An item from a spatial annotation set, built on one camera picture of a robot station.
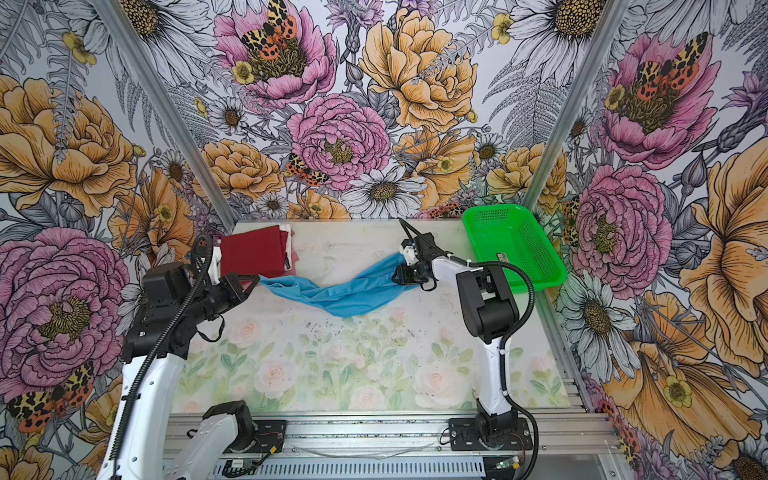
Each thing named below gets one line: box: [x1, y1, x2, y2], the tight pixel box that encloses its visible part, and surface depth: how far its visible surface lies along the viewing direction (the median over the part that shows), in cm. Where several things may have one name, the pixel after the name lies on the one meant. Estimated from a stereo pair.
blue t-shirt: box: [259, 253, 418, 318], surface depth 96 cm
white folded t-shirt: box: [279, 223, 292, 259], surface depth 117 cm
